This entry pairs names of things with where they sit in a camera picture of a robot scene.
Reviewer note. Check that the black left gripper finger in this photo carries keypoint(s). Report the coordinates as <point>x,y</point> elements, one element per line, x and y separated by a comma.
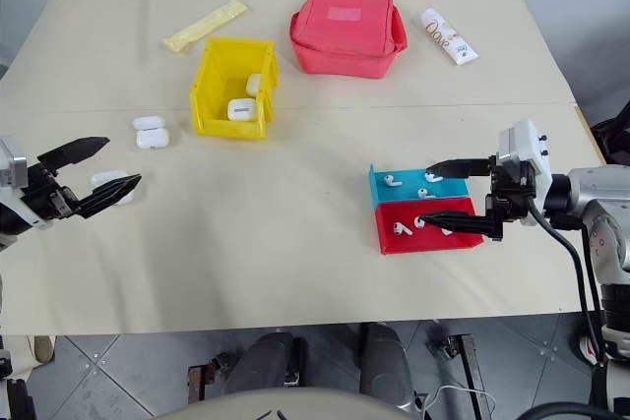
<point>108,194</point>
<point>74,152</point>

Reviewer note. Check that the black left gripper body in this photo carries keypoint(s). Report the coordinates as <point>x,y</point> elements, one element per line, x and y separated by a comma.
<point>49,194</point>

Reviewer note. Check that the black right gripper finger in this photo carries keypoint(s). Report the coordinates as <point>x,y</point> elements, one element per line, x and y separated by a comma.
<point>467,224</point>
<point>462,167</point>

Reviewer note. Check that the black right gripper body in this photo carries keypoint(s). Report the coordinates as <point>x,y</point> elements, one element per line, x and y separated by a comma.
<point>509,194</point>

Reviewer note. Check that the white earbud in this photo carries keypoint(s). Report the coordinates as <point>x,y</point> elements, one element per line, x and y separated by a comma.
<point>447,231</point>
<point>432,176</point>
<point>392,180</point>
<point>401,228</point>
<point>425,193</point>
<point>419,221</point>

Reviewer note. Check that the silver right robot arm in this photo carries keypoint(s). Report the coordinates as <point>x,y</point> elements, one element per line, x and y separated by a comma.
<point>605,189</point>

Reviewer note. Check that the yellow plastic bin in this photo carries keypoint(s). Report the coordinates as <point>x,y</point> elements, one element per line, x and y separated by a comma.
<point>216,95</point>

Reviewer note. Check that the blue plastic tray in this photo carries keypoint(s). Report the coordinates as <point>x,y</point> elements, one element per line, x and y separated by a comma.
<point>453,189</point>

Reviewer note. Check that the red plastic tray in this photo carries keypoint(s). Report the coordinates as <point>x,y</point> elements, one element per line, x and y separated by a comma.
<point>433,243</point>

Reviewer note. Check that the black fabric object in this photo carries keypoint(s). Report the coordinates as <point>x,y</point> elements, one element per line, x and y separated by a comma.
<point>612,135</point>

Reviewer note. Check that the white cosmetic tube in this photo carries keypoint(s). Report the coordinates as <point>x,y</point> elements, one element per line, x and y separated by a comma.
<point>449,36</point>

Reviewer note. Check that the dark grey rounded shape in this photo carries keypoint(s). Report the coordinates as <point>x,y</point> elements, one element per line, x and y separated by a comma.
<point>266,361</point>
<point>384,361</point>

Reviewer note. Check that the beige tote bag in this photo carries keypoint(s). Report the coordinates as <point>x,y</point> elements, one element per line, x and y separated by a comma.
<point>24,356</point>

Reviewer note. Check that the red fabric zip bag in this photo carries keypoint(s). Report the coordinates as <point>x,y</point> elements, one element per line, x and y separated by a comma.
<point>344,31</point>

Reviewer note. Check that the pale yellow snack packet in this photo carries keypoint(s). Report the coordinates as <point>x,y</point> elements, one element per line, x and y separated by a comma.
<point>204,26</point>

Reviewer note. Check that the rusty metal bar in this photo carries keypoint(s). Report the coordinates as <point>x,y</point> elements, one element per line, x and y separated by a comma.
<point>198,383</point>

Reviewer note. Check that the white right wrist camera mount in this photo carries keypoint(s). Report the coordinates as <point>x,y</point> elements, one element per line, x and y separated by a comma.
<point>524,144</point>

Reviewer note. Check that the black metal frame bar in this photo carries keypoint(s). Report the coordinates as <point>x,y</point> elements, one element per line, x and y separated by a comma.
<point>475,376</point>

